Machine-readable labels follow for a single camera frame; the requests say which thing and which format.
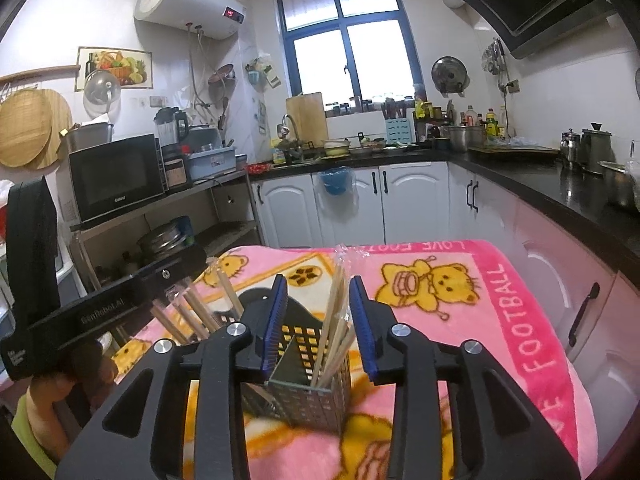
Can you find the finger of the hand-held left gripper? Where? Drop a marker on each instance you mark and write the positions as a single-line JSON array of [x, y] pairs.
[[172, 271]]

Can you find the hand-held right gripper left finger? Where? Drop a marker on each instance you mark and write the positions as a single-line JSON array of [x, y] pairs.
[[272, 320]]

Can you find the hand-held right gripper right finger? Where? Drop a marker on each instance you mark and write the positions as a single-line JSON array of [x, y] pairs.
[[361, 330]]

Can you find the green mesh utensil basket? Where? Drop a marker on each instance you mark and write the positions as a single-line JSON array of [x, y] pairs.
[[305, 405]]

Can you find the person's left forearm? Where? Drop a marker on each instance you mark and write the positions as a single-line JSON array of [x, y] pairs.
[[30, 452]]

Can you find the hanging steel utensils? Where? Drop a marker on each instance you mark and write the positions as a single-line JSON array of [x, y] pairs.
[[495, 60]]

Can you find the person's left hand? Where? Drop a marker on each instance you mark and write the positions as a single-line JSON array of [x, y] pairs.
[[50, 410]]

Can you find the steel steamer pot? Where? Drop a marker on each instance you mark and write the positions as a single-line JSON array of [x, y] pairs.
[[160, 242]]

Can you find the metal shelf rack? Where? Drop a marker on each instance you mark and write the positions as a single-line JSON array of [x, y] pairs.
[[235, 230]]

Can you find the pink printed bear blanket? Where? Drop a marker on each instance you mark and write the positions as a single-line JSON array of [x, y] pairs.
[[450, 320]]

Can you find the black microwave oven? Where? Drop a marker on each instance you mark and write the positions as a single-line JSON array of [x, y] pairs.
[[115, 180]]

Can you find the white base cabinet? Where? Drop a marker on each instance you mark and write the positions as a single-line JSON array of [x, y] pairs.
[[290, 210], [545, 260]]

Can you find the grey dish drainer box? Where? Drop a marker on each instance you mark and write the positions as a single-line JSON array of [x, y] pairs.
[[212, 162]]

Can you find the red packet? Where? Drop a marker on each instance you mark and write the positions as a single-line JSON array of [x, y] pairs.
[[261, 167]]

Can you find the countertop blender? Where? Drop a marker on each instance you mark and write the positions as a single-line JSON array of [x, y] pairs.
[[170, 130]]

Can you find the steel pot with cloth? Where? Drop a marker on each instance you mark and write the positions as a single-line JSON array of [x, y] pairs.
[[90, 137]]

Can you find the blue basin in bag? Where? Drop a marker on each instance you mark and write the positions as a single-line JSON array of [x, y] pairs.
[[335, 182]]

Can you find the round wooden board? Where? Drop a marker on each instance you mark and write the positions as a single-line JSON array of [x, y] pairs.
[[61, 120]]

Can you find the steel sink faucet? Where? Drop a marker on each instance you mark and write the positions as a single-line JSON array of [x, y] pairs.
[[285, 132]]

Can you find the beige bowl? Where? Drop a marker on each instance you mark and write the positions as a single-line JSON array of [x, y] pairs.
[[336, 148]]

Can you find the glass pot lid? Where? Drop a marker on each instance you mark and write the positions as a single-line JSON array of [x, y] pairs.
[[102, 92]]

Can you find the red hanging pan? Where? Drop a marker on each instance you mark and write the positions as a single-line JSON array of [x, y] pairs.
[[222, 77]]

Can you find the light blue knife block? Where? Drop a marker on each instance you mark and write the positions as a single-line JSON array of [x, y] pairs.
[[398, 131]]

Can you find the wooden cutting board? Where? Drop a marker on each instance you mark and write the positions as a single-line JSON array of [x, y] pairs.
[[306, 115]]

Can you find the hanging sponge holder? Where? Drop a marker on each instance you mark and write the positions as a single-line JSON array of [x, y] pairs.
[[255, 76]]

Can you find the steel stock pot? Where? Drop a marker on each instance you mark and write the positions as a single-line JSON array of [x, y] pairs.
[[466, 138]]

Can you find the row of glass jars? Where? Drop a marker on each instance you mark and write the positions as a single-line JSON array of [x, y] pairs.
[[370, 105]]

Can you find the yellow seasoning bottles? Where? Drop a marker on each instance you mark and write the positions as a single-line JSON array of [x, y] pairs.
[[424, 109]]

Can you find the black kitchen countertop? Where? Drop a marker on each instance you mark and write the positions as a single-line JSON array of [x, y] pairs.
[[540, 180]]

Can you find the flat stove top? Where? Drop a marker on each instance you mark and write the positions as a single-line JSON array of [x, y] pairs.
[[515, 149]]

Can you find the row of condiment bottles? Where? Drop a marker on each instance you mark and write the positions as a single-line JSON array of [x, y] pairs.
[[482, 122]]

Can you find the blue-framed window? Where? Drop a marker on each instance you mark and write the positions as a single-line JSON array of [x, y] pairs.
[[320, 55]]

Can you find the white water heater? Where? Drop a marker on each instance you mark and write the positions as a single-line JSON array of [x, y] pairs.
[[185, 2]]

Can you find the steel pot lid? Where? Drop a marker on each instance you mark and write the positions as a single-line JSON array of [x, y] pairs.
[[449, 75]]

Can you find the small steel kettle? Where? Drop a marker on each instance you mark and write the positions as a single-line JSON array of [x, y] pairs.
[[570, 146]]

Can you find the steel mixing bowl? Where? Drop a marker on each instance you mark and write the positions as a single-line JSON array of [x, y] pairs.
[[620, 185]]

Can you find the large steel kettle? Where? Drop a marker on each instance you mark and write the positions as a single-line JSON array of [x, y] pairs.
[[597, 147]]

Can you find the black range hood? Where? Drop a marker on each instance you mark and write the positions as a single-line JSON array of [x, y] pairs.
[[530, 0]]

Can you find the wall socket plate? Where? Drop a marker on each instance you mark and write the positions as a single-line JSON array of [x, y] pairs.
[[159, 100]]

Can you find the wooden wall rail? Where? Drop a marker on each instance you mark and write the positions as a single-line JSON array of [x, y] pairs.
[[40, 72]]

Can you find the fruit wall poster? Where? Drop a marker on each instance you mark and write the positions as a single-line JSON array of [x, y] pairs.
[[125, 67]]

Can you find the wall power outlet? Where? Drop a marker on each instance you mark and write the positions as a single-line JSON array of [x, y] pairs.
[[512, 86]]

